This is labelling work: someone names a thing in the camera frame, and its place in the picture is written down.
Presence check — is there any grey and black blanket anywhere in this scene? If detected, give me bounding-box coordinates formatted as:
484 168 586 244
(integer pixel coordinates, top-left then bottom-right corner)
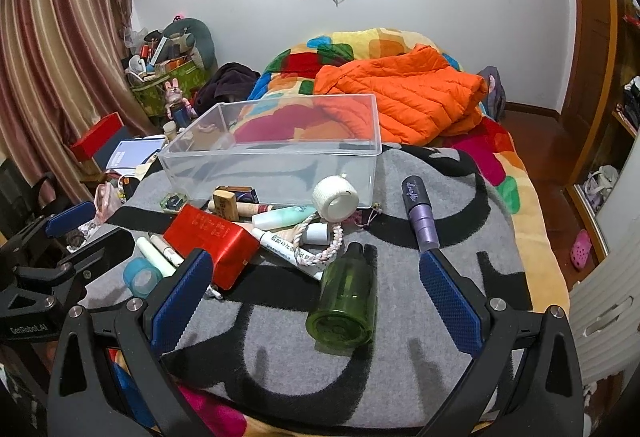
80 144 533 429

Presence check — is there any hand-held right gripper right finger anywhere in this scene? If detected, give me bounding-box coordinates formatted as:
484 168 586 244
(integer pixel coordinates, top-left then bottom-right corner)
419 248 586 437

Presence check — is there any beige tube with red band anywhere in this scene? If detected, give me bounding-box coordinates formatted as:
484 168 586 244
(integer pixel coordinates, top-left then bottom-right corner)
237 202 281 220

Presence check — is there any orange puffer jacket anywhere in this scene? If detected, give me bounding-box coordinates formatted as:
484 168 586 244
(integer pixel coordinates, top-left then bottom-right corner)
314 44 490 148

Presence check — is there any purple tube with black cap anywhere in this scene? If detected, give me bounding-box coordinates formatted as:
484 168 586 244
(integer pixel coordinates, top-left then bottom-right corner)
401 176 441 254

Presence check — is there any grey plush cushion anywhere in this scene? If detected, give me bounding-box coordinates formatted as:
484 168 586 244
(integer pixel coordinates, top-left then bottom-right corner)
162 18 218 68

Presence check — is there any white braided rope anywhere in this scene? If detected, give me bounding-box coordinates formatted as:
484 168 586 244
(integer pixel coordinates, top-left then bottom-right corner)
292 209 346 268

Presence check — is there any small dark blue box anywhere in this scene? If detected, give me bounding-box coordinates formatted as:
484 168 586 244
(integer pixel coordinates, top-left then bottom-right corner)
215 186 260 205

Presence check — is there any striped brown curtain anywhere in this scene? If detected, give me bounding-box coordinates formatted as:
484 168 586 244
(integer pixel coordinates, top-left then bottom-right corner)
0 0 146 205

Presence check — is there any green plastic bottle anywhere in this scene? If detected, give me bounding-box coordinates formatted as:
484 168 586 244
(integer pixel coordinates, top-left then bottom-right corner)
306 242 378 355

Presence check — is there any teal tape roll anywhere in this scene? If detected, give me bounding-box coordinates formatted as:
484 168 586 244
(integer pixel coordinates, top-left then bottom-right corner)
123 257 163 299

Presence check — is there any white marker with print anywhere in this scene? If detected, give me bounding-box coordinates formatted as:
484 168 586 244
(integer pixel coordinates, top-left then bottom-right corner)
249 227 325 280

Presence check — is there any clear plastic storage box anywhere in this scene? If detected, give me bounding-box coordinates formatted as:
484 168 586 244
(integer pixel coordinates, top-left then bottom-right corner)
157 93 383 210

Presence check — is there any dark purple cloth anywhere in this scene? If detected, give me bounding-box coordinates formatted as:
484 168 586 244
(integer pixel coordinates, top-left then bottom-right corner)
192 62 261 115

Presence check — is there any pink clog shoe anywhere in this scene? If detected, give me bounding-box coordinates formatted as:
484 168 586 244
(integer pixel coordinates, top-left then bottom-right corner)
571 229 593 272

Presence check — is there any red gift box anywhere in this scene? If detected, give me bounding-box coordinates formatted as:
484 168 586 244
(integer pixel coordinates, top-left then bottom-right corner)
163 203 261 290

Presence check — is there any blue notebook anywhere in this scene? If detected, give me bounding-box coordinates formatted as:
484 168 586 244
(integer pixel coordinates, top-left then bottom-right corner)
106 139 166 170

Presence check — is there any mint green tube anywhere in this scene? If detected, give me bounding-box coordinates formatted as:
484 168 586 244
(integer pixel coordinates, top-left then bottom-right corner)
251 206 321 232

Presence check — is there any long red box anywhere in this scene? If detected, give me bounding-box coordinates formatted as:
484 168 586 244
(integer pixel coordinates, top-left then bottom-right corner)
70 112 125 162

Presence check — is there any white handbag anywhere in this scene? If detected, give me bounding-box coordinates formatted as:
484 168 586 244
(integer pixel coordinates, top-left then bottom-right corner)
582 165 621 212

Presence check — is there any green fabric bag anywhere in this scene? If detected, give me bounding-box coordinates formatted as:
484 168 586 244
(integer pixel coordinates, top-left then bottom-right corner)
131 59 208 118

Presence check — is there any white bandage roll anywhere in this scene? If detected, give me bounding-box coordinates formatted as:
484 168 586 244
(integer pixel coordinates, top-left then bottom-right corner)
312 174 359 223

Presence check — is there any black chair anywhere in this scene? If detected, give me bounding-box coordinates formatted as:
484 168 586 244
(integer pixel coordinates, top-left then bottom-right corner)
0 159 76 248

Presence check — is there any wooden door frame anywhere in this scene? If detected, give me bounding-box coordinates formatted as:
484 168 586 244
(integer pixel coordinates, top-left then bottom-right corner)
565 0 621 128

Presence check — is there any pink rabbit toy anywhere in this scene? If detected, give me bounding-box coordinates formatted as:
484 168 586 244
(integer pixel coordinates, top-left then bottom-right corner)
164 78 193 118

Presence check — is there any wooden stamp block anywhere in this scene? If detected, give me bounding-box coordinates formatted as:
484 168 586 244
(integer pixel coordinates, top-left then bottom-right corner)
209 191 241 221

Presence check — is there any colourful patchwork blanket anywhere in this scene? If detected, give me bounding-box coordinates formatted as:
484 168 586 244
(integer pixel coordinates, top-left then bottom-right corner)
247 28 571 318

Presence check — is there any beige tube with white cap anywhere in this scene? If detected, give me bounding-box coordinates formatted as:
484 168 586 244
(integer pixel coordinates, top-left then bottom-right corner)
272 222 331 247

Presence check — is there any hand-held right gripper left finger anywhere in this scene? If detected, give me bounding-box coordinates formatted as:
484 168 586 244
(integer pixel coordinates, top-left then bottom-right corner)
47 248 216 437

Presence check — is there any grey backpack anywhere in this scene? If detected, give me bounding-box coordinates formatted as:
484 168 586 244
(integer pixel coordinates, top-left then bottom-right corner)
477 66 507 120

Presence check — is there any white slatted panel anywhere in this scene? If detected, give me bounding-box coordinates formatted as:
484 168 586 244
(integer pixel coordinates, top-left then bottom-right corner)
567 242 640 388

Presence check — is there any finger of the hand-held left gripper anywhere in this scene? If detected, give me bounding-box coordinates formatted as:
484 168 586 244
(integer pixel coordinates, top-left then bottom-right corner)
55 226 137 290
0 201 97 268

